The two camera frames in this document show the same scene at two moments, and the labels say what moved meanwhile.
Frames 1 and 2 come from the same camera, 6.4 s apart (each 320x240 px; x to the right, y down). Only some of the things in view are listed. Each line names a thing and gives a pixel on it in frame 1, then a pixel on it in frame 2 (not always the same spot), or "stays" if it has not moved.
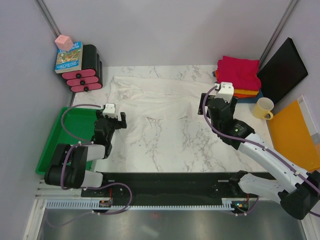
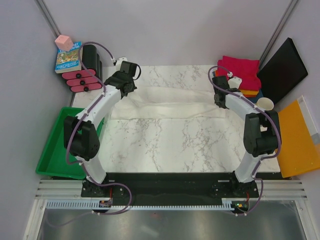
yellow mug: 262,108 stays
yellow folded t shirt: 245,91 stays
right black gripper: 233,104 to 222,106
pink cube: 64,42 stays
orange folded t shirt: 236,95 stays
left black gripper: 119,124 to 134,87
